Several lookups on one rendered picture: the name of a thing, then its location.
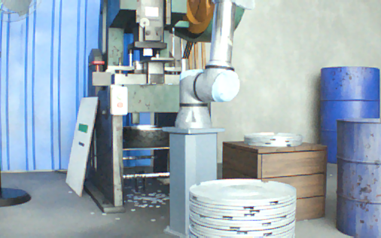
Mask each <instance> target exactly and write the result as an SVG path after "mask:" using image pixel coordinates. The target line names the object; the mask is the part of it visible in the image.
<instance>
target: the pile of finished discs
mask: <svg viewBox="0 0 381 238"><path fill-rule="evenodd" d="M244 137H245V138H244V144H245V145H257V146H271V147H287V146H298V145H302V144H303V136H302V135H298V134H291V133H279V134H273V133H250V134H245V135H244Z"/></svg>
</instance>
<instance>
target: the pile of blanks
mask: <svg viewBox="0 0 381 238"><path fill-rule="evenodd" d="M189 198H190V199H189V210H190V212H189V222H190V225H189V227H188V233H189V238H294V226H295V221H296V218H295V215H296V211H295V205H296V202H297V198H296V193H295V195H294V196H292V197H290V198H288V199H284V200H279V201H274V202H267V203H224V202H217V201H216V200H214V201H212V200H203V199H200V198H198V197H195V196H193V195H192V194H190V192H189Z"/></svg>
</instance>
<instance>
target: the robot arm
mask: <svg viewBox="0 0 381 238"><path fill-rule="evenodd" d="M209 1H213V2H214V3H215V12H214V18H213V25H212V44H211V51H210V58H209V62H208V63H207V64H206V65H205V68H204V69H194V70H189V71H185V72H182V73H181V74H180V81H179V111H178V116H177V118H176V122H175V128H178V129H210V128H212V122H211V118H210V115H209V111H208V102H228V101H230V100H232V99H233V98H234V97H235V96H236V94H237V93H238V90H239V79H238V76H237V74H236V73H235V72H234V67H233V66H232V65H231V57H232V50H233V37H234V30H235V16H236V6H237V4H235V3H232V1H231V0H209Z"/></svg>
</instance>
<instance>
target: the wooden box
mask: <svg viewBox="0 0 381 238"><path fill-rule="evenodd" d="M222 145H223V146H222V166H224V167H222V180H224V179H251V180H261V181H262V182H264V183H265V182H269V181H273V182H280V183H283V184H289V185H291V186H293V187H294V188H295V189H296V198H297V202H296V205H295V211H296V215H295V218H296V221H304V220H307V219H311V218H321V217H324V216H325V195H326V190H327V173H326V172H327V163H328V151H326V150H327V149H328V146H327V145H316V144H311V143H307V142H303V144H302V145H298V146H287V147H271V146H257V145H245V144H244V141H241V142H222Z"/></svg>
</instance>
